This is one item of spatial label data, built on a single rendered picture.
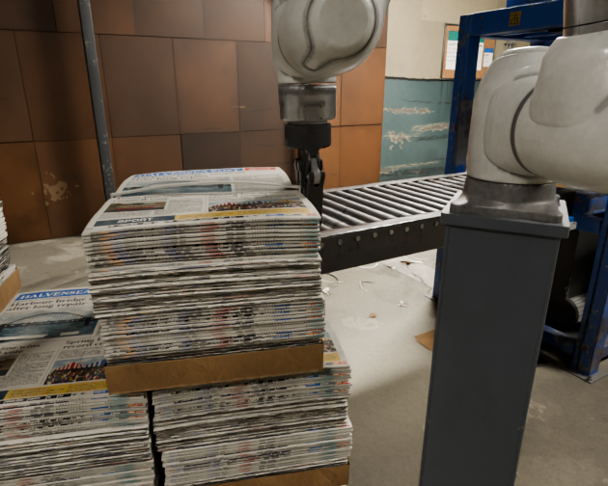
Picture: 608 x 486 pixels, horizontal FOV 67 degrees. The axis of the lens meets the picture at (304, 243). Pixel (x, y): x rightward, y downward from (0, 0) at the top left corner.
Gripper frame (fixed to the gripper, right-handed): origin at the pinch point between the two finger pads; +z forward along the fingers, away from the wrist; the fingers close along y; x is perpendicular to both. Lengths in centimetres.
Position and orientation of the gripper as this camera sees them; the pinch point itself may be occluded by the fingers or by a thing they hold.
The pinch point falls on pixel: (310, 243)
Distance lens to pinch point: 79.6
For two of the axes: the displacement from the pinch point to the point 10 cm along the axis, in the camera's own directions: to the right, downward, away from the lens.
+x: 9.8, -0.9, 1.9
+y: 2.0, 3.2, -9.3
